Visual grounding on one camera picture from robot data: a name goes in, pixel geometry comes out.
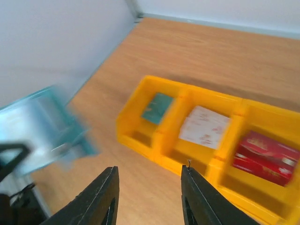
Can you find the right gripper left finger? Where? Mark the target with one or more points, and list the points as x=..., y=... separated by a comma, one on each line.
x=97, y=204

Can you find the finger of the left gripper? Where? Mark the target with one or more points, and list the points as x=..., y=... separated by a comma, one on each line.
x=12, y=157

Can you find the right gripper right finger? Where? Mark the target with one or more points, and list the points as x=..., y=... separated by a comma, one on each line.
x=203, y=205

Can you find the blue leather card holder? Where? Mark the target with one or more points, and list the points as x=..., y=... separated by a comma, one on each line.
x=46, y=125

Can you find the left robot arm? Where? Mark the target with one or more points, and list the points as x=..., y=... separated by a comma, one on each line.
x=21, y=208

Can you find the red card in bin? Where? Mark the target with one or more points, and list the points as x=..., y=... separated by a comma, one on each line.
x=266, y=158

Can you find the white card in bin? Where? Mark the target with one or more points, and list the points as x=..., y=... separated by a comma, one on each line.
x=204, y=127

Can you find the teal card in bin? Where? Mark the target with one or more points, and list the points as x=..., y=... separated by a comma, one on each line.
x=157, y=107

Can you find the yellow bin right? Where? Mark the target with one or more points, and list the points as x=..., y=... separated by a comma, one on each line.
x=267, y=202

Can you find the yellow bin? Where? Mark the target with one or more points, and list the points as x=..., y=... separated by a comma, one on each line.
x=174, y=152
x=267, y=202
x=143, y=119

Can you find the yellow bin middle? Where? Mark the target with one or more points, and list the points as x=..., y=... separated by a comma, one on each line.
x=174, y=152

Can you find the yellow bin left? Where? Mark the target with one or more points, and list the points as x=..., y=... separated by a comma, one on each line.
x=143, y=119

